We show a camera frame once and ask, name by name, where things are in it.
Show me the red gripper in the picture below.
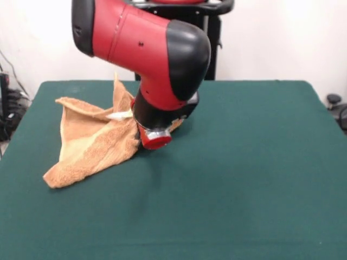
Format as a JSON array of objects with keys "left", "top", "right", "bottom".
[{"left": 129, "top": 98, "right": 173, "bottom": 150}]

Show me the orange terry towel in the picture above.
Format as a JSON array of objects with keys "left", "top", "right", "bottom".
[{"left": 42, "top": 71, "right": 184, "bottom": 190}]

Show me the dark green table cloth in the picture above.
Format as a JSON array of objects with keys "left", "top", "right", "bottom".
[{"left": 0, "top": 80, "right": 347, "bottom": 260}]

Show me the black electrical box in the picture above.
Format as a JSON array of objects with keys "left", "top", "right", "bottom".
[{"left": 0, "top": 72, "right": 11, "bottom": 120}]

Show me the black office chair base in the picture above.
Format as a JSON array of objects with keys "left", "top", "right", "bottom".
[{"left": 326, "top": 93, "right": 347, "bottom": 128}]

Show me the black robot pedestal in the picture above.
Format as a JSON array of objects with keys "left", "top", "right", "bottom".
[{"left": 130, "top": 0, "right": 234, "bottom": 81}]

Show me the black cable bundle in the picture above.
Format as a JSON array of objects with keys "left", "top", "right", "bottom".
[{"left": 0, "top": 48, "right": 32, "bottom": 142}]

